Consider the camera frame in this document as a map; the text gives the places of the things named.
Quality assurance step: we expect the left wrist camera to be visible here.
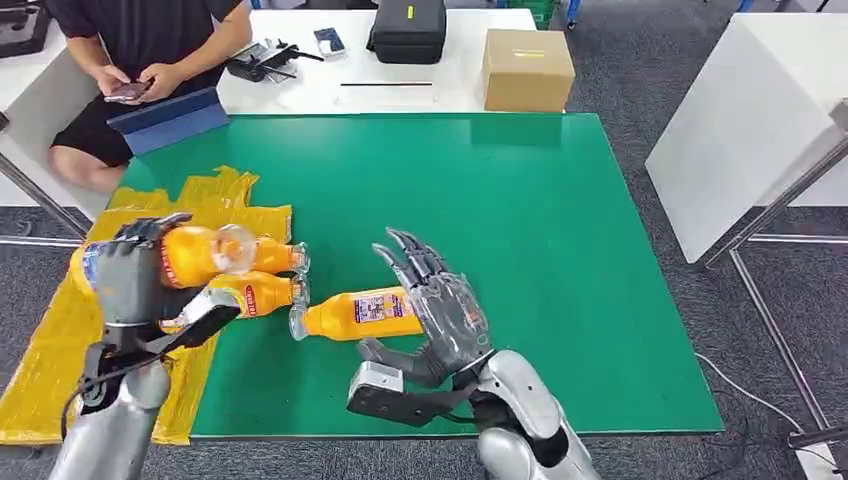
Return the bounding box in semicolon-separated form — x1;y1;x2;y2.
157;287;242;354

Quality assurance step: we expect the white floor cable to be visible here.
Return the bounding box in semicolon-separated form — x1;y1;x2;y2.
694;351;807;436

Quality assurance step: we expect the white desk with metal legs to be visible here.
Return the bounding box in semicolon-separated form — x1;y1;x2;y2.
0;26;111;244

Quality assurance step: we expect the blue tablet case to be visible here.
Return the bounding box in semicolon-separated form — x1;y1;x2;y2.
107;87;231;158

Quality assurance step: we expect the smartphone with dark screen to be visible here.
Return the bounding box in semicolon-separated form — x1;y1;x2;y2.
313;27;347;58

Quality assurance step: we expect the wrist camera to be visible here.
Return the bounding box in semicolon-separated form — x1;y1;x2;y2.
157;287;242;354
346;360;480;429

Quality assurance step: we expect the black carrying case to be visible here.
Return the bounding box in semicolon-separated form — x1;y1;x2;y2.
366;0;448;66

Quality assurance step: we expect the person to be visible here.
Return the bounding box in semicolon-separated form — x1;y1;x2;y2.
44;0;254;195

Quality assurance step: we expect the large white table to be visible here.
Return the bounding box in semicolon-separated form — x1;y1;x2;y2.
645;13;848;265

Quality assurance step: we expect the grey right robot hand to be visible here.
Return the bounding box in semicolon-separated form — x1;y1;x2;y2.
357;227;496;390

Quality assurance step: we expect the person's dark phone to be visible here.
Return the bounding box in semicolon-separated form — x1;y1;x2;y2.
103;80;154;105

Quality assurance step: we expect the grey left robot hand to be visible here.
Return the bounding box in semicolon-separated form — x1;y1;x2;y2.
95;213;200;327

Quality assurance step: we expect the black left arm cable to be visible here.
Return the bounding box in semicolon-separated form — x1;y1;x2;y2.
60;349;168;443

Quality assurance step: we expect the brown cardboard box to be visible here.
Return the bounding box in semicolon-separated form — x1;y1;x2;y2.
482;28;576;115

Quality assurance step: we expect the white floor block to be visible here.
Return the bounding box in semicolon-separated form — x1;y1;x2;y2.
794;443;840;480

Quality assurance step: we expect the black floor bar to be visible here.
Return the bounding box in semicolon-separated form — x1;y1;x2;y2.
788;423;848;451

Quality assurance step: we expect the green table mat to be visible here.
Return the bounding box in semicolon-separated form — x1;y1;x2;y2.
122;112;725;440

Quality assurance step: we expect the green crate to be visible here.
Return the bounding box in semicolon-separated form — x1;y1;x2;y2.
506;0;558;30

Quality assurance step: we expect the orange drink bottle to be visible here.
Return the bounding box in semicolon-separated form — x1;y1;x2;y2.
251;237;311;277
68;223;258;293
208;270;311;321
288;286;426;343

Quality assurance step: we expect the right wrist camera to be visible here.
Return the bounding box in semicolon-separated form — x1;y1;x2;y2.
346;360;480;429

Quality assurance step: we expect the yellow plastic sheet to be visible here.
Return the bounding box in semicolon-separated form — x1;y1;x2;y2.
0;165;293;446

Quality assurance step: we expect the black tray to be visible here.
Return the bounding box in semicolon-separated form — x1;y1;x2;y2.
0;0;54;60

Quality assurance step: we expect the steel table frame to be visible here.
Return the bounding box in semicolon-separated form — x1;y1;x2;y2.
704;97;848;432

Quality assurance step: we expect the black handheld controller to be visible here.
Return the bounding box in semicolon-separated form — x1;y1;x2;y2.
225;38;326;85

